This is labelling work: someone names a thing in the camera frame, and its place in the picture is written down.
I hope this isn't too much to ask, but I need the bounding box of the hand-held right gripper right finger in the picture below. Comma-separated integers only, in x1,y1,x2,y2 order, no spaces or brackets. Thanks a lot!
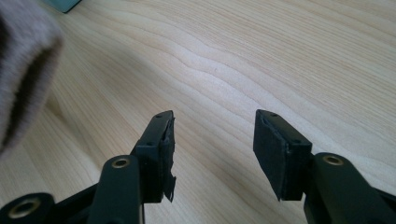
252,109,313,202

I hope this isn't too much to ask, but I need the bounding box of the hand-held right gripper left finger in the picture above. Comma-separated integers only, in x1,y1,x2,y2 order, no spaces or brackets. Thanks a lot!
130,110,177,203

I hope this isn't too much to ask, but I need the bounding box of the grey knitted cloth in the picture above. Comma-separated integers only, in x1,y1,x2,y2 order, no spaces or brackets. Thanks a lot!
0,0,65,157

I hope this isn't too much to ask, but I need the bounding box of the light blue perforated plastic basket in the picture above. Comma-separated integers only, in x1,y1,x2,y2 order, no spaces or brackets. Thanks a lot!
41,0,82,14

